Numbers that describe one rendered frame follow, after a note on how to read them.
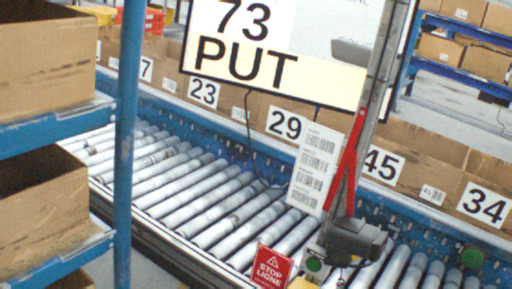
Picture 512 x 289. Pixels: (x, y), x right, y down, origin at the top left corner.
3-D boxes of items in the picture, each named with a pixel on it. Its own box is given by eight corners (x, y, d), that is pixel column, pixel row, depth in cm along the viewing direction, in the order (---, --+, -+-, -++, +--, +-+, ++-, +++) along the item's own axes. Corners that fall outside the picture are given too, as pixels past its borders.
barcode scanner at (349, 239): (371, 286, 78) (381, 242, 74) (317, 266, 84) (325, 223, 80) (381, 269, 83) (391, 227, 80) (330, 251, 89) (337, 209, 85)
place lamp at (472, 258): (457, 263, 125) (466, 247, 122) (458, 262, 126) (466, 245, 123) (476, 272, 122) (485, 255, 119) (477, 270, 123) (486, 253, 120)
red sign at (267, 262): (249, 281, 103) (258, 242, 98) (250, 279, 104) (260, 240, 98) (303, 312, 96) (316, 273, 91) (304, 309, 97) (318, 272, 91)
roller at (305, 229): (235, 283, 112) (241, 272, 110) (315, 210, 154) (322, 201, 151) (248, 294, 111) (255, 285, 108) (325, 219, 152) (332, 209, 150)
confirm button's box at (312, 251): (296, 269, 91) (304, 245, 88) (302, 262, 94) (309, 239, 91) (322, 283, 88) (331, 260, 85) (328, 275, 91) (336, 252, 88)
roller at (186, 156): (107, 203, 136) (99, 193, 137) (203, 159, 178) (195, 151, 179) (111, 194, 133) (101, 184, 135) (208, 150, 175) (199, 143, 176)
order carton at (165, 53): (122, 76, 200) (125, 43, 193) (165, 69, 223) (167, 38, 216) (180, 101, 183) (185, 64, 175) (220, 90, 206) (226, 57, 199)
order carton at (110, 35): (79, 58, 216) (80, 27, 209) (118, 51, 240) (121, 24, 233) (123, 77, 200) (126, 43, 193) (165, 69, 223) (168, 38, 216)
